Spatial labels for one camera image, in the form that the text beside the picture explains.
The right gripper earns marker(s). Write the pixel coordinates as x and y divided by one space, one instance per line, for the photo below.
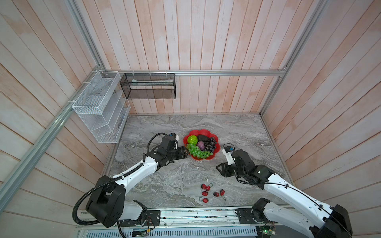
223 169

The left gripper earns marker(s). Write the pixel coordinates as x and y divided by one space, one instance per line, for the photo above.
182 153

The green grape bunch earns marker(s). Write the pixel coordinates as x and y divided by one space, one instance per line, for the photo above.
196 152

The green bumpy round fruit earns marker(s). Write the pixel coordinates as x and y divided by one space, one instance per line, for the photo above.
192 140

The purple fig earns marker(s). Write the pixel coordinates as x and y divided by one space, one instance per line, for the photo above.
201 145

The dark avocado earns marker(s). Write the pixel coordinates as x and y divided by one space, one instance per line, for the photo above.
202 138

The red cherry pair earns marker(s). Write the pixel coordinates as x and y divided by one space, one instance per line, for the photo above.
206 187

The black grape bunch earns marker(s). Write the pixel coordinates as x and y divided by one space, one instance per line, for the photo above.
210 145

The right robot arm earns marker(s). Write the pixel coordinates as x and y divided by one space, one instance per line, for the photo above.
309 216

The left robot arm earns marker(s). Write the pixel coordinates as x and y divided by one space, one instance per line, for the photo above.
106 202

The red flower-shaped fruit bowl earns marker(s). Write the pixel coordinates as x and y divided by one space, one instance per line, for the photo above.
207 133

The green circuit board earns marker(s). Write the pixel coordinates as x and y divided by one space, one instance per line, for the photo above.
142 233

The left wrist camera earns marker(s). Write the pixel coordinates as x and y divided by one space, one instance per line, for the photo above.
174 136

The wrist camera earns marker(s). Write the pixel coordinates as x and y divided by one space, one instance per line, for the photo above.
228 149
174 136

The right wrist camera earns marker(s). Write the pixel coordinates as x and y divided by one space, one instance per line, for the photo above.
228 149

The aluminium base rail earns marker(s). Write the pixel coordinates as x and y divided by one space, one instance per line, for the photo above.
211 217

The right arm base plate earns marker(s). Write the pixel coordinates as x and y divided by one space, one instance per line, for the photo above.
251 216

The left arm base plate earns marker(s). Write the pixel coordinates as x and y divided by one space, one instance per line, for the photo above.
147 218

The black wire mesh basket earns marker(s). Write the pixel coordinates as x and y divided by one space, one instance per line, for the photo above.
149 86

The white wire mesh shelf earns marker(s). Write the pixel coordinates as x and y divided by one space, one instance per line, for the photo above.
102 108

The white slotted cable duct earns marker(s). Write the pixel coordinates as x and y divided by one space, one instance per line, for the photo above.
217 232

